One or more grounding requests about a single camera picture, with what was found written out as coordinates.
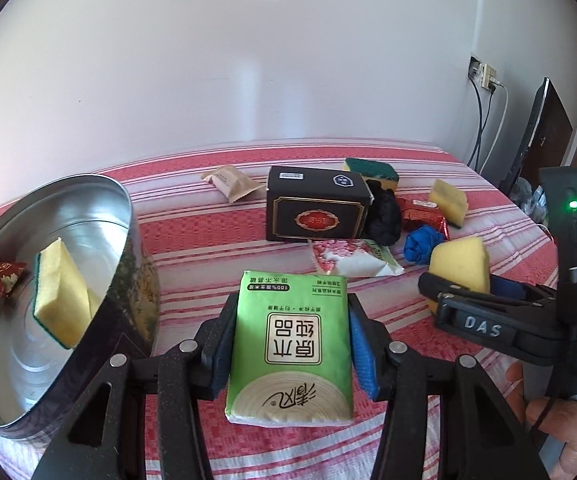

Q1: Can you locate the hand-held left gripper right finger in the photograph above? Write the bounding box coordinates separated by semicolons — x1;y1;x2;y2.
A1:
347;294;549;480

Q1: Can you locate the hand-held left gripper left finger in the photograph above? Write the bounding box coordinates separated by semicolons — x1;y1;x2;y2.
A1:
31;294;242;480

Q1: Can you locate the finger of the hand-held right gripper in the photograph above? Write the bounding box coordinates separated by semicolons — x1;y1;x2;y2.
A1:
489;274;562;307
417;272;569;366

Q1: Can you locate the yellow green sponge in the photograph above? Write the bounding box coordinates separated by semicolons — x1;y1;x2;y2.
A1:
345;157;399;193
33;237;102;350
427;236;492;316
429;178;469;228

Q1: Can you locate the green tissue pack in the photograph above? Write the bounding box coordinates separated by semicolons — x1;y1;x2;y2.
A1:
224;270;355;428

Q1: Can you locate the round metal tin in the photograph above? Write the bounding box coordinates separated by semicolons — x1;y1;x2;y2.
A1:
0;174;162;446

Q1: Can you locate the person's right hand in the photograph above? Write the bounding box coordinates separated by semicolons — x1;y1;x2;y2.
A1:
506;360;577;480

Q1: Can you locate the clear plastic bag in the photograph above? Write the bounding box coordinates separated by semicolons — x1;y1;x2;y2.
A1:
513;177;552;223

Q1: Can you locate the blue cloth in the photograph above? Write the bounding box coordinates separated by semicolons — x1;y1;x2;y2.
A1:
403;224;445;266

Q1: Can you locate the floral snack packet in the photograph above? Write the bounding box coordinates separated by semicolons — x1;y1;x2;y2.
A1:
309;238;405;278

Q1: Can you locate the red striped bed sheet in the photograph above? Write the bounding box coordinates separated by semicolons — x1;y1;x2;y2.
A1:
0;137;569;480

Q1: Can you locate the black cloth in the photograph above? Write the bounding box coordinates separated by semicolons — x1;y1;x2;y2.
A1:
366;180;402;247

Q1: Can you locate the black flat television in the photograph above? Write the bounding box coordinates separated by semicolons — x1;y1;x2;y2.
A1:
506;77;574;196

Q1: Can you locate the black gift box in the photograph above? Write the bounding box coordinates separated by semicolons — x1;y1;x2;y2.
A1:
265;165;373;243

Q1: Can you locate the beige snack packet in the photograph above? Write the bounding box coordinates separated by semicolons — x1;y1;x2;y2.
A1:
201;165;266;204

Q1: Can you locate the black cable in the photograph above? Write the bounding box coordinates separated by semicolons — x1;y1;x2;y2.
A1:
476;89;495;173
470;76;485;167

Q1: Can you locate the white cable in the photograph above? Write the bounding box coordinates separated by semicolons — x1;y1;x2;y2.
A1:
491;82;510;153

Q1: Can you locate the beige wall socket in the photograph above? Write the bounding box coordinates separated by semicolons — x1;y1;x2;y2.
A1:
481;62;501;92

